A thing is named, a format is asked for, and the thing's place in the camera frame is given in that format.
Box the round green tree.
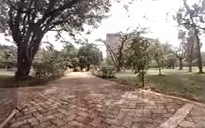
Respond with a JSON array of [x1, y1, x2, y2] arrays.
[[77, 43, 104, 71]]

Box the bare branching tree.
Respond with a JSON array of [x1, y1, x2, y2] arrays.
[[98, 28, 148, 72]]

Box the grey building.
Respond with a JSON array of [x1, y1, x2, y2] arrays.
[[105, 32, 123, 58]]

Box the small young tree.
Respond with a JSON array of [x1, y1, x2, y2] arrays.
[[127, 34, 154, 88]]

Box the red brick path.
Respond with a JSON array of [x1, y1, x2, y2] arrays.
[[0, 71, 205, 128]]

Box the bushes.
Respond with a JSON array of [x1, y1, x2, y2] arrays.
[[33, 46, 79, 78]]

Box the large dark-trunked tree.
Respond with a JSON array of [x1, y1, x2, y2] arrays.
[[0, 0, 113, 80]]

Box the grass lawn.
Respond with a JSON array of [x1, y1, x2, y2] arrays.
[[114, 65, 205, 105], [0, 68, 63, 88]]

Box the pale kerb stone strip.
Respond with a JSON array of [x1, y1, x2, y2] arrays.
[[138, 87, 205, 128]]

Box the row of trees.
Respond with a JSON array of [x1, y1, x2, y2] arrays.
[[153, 0, 205, 74]]

